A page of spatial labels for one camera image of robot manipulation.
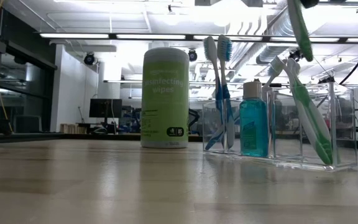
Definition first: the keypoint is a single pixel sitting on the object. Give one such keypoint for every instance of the black ceiling spotlight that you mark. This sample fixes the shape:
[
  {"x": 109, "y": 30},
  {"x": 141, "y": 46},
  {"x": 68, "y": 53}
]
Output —
[
  {"x": 295, "y": 54},
  {"x": 192, "y": 55},
  {"x": 89, "y": 58}
]

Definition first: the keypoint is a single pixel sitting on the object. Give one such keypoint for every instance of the black computer monitor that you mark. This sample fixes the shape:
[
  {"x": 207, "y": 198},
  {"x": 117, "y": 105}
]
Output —
[{"x": 106, "y": 109}]

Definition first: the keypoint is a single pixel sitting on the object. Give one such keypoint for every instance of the blue mouthwash bottle white cap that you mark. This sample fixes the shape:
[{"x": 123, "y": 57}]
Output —
[{"x": 253, "y": 124}]

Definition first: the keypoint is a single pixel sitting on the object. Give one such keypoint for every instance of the disinfecting wipes canister green label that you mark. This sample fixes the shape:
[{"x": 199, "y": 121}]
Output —
[{"x": 165, "y": 102}]

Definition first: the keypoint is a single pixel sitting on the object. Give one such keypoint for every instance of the green and white toothbrush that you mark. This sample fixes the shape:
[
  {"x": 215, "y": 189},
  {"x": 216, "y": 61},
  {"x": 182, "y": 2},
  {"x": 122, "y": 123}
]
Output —
[
  {"x": 294, "y": 65},
  {"x": 315, "y": 133},
  {"x": 301, "y": 31}
]

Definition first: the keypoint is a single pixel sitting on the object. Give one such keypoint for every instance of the clear acrylic organizer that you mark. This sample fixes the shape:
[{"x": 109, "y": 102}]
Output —
[{"x": 343, "y": 124}]

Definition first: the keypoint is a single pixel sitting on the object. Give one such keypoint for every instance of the blue and white toothbrush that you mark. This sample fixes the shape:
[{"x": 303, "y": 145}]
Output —
[
  {"x": 224, "y": 46},
  {"x": 211, "y": 49},
  {"x": 214, "y": 141}
]

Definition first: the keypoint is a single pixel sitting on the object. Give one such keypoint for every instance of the wooden crate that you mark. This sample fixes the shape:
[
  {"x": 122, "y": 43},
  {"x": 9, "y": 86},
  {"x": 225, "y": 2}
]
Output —
[{"x": 73, "y": 128}]

